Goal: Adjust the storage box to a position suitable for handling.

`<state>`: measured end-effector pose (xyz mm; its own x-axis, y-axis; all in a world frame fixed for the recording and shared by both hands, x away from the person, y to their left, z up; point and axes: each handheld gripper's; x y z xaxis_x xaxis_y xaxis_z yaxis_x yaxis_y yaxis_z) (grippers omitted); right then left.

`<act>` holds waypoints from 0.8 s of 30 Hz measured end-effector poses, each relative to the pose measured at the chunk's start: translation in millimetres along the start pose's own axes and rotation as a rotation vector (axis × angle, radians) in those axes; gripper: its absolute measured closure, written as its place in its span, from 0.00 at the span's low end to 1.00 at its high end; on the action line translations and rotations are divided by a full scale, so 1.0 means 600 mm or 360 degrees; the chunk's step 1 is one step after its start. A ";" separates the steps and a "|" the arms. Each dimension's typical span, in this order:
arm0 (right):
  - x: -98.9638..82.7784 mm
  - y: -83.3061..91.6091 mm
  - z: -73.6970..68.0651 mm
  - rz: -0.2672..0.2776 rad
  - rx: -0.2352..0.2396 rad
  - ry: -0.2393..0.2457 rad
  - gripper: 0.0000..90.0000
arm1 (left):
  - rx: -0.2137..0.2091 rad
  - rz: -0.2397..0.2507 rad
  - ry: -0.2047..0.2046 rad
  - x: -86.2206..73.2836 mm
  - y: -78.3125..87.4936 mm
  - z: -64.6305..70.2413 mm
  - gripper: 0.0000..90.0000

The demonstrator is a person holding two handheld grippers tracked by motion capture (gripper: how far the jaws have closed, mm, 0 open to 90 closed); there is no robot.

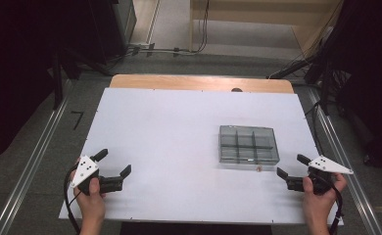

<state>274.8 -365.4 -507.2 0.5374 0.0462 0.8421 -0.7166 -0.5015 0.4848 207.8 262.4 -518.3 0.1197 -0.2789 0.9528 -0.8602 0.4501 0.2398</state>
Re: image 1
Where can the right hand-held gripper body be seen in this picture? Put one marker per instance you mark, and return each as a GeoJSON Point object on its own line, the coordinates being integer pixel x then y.
{"type": "Point", "coordinates": [323, 166]}

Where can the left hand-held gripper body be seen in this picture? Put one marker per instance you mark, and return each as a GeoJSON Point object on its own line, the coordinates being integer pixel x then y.
{"type": "Point", "coordinates": [84, 169]}

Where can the clear plastic compartment box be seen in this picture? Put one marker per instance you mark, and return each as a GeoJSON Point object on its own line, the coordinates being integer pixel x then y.
{"type": "Point", "coordinates": [248, 143]}

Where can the person's left hand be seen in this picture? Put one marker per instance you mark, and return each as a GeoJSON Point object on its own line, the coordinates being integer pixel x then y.
{"type": "Point", "coordinates": [92, 205]}

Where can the person's right hand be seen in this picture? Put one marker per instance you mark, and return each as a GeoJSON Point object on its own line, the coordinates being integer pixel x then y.
{"type": "Point", "coordinates": [319, 207]}

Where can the black metal stand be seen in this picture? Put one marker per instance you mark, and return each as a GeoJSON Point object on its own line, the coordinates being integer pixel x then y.
{"type": "Point", "coordinates": [324, 91]}
{"type": "Point", "coordinates": [57, 81]}

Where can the white board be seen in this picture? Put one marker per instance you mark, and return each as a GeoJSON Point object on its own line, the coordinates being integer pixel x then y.
{"type": "Point", "coordinates": [179, 114]}

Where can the dark round table grommet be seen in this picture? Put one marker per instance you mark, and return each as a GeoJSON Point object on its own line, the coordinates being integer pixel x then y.
{"type": "Point", "coordinates": [236, 90]}

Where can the black curtain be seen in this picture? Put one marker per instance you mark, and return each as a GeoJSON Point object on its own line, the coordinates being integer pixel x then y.
{"type": "Point", "coordinates": [372, 81]}
{"type": "Point", "coordinates": [16, 65]}

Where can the wooden table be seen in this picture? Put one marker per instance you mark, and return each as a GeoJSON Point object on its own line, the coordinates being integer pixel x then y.
{"type": "Point", "coordinates": [179, 82]}

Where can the grey cabinet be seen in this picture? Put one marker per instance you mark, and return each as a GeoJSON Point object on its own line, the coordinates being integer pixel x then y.
{"type": "Point", "coordinates": [127, 19]}

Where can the metal floor rail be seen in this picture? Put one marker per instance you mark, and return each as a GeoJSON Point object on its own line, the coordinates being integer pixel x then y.
{"type": "Point", "coordinates": [32, 163]}
{"type": "Point", "coordinates": [359, 196]}

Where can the light wooden shelf frame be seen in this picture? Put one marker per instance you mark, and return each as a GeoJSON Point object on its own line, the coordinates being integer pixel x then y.
{"type": "Point", "coordinates": [251, 9]}

